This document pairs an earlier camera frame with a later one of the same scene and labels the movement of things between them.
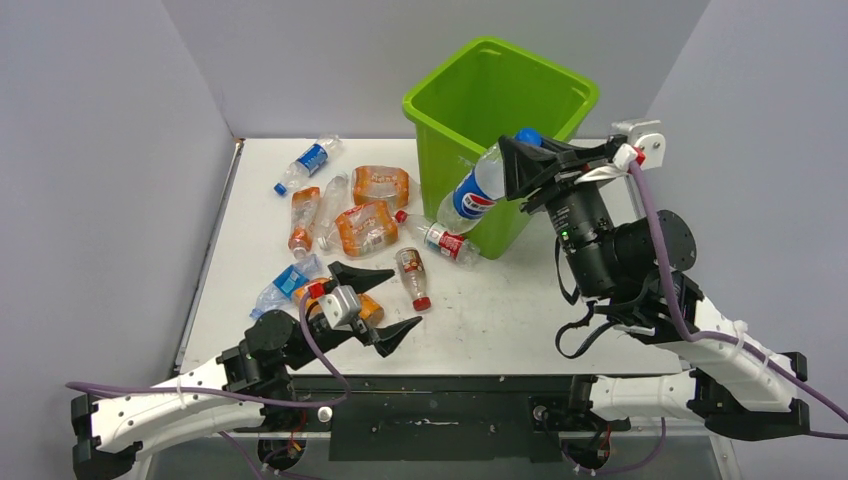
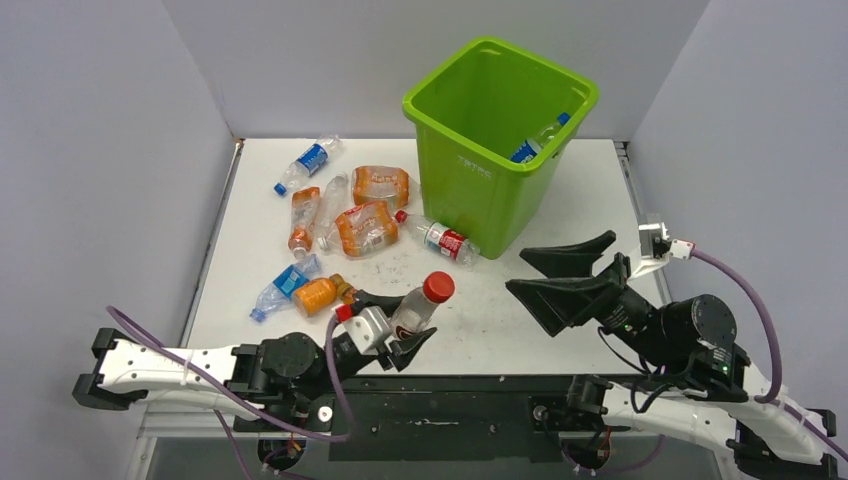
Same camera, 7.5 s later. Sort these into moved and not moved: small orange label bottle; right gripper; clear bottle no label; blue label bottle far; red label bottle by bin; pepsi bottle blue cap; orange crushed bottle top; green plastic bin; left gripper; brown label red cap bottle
Moved: right gripper; pepsi bottle blue cap; left gripper; brown label red cap bottle
Not moved: clear bottle no label; small orange label bottle; green plastic bin; blue label bottle far; orange crushed bottle top; red label bottle by bin
